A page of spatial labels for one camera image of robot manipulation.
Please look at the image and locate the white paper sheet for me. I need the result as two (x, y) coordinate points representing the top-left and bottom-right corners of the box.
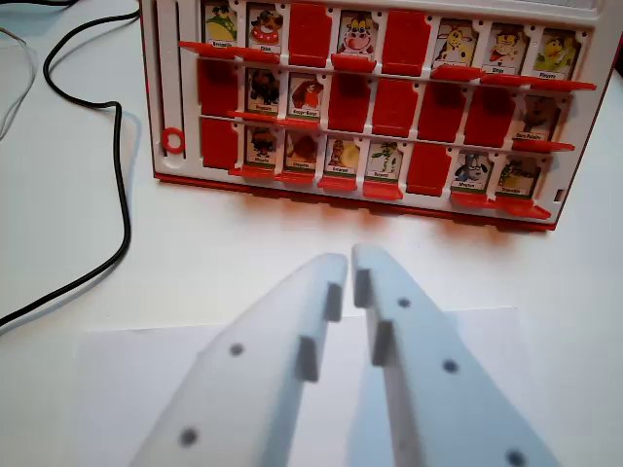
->
(76, 305), (534, 467)

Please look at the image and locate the red and white game board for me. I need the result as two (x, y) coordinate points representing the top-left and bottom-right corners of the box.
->
(139, 0), (623, 235)

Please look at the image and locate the thick black cable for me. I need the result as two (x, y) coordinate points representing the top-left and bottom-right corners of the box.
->
(0, 9), (142, 330)

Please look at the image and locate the thin clear wire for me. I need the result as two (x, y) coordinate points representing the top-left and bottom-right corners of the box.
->
(0, 26), (40, 140)

